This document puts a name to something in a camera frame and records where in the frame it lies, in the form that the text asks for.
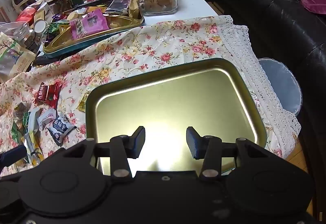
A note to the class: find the beige small carton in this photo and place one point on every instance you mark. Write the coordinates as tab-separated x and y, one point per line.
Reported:
42	13

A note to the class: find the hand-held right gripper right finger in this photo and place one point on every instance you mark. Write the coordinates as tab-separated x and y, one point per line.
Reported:
193	143

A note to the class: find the small white snack packet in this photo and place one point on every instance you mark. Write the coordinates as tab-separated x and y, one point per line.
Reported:
47	118

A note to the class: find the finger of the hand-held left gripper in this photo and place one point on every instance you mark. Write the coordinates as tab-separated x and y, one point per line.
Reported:
14	155

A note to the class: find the trash bin with plastic liner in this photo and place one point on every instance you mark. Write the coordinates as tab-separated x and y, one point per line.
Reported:
282	83

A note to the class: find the triangular gold tin tray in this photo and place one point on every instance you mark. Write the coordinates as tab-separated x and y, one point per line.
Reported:
122	22

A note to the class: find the dark foil packet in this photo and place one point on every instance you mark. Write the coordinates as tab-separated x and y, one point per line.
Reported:
118	3

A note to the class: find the rectangular gold tin tray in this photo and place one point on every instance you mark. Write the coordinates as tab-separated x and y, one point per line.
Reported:
178	101

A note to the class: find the black pen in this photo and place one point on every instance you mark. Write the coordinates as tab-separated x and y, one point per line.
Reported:
91	2

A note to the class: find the purple foil candy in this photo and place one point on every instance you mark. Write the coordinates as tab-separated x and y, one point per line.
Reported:
59	18

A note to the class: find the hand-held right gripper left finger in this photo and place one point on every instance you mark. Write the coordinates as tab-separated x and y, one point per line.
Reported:
138	141

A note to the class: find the round clear tin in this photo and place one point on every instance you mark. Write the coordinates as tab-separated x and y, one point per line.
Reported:
59	3

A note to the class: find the grey white snack packet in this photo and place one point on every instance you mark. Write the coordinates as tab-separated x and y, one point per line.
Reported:
34	119

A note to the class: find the pink snack packet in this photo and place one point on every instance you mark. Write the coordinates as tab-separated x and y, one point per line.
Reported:
86	23

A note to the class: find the black flat packet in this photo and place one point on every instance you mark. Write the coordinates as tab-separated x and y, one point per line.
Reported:
48	60

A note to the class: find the floral tablecloth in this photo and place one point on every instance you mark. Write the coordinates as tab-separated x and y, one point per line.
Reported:
152	45

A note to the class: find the red plastic packaging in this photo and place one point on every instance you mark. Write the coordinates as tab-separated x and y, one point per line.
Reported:
26	15

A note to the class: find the red snack packet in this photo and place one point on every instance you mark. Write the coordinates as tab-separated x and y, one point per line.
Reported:
48	94

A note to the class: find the green and white snack packet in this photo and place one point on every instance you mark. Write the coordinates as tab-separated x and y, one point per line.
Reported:
17	133

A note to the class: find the beige snack packet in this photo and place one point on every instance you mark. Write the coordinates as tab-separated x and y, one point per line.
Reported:
133	6

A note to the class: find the gold candy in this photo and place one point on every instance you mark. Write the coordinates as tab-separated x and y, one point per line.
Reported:
83	102

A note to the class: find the black leather sofa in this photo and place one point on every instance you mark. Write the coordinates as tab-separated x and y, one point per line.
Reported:
254	9

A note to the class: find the kraft paper bag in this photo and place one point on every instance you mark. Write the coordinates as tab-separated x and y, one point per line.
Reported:
15	58

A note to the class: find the clear packet of dark fruit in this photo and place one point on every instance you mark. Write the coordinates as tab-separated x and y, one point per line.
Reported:
19	113

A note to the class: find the white round lid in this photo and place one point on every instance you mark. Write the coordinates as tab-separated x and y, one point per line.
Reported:
40	26

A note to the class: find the small glass jar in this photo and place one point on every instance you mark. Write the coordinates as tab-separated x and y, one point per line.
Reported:
24	35

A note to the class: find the silver and yellow snack packet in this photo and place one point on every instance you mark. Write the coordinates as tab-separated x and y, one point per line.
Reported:
33	147

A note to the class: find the white and navy snack packet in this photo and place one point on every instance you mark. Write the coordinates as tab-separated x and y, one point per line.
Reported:
61	129

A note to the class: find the green foil candies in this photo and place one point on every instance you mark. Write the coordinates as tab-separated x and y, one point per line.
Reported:
52	31

